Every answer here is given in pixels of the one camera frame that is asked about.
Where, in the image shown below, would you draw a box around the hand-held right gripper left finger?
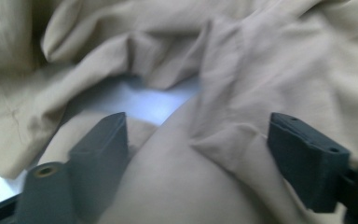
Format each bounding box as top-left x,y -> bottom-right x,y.
68,112 -> 129,220

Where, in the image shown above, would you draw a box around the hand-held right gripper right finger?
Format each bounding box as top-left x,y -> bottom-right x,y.
267,112 -> 351,214

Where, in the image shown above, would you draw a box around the beige shorts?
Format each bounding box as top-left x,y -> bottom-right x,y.
0,0 -> 358,224

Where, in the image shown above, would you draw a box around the white table mat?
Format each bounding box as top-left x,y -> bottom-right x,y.
0,76 -> 203,211

